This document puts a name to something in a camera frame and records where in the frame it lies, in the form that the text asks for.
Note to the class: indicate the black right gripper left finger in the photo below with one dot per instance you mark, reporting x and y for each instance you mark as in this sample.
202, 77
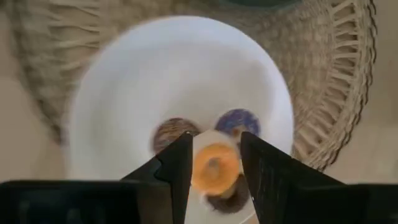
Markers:
177, 168

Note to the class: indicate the green donut with brown drizzle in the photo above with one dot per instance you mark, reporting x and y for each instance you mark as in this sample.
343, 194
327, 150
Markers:
169, 133

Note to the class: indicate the round woven straw placemat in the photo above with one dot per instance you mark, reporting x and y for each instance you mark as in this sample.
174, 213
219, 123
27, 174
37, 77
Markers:
326, 77

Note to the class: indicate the white round plate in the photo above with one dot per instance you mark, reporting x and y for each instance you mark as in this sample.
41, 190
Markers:
155, 77

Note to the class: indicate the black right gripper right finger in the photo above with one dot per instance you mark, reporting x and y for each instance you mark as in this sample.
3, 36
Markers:
270, 174

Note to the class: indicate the small orange donut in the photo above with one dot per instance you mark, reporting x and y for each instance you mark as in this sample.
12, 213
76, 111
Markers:
214, 161

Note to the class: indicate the small chocolate donut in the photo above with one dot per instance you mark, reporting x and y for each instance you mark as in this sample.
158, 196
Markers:
231, 202

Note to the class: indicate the large chocolate sprinkled donut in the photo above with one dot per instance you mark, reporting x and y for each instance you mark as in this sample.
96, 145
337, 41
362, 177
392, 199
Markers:
237, 119

